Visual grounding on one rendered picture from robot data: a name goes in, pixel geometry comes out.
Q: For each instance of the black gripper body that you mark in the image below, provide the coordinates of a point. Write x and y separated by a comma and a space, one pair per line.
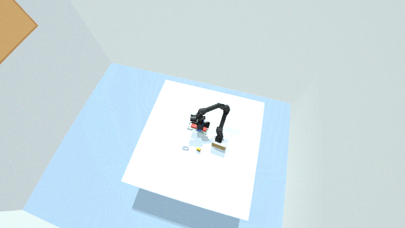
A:
206, 124

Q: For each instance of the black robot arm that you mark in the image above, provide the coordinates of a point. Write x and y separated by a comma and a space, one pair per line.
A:
199, 116

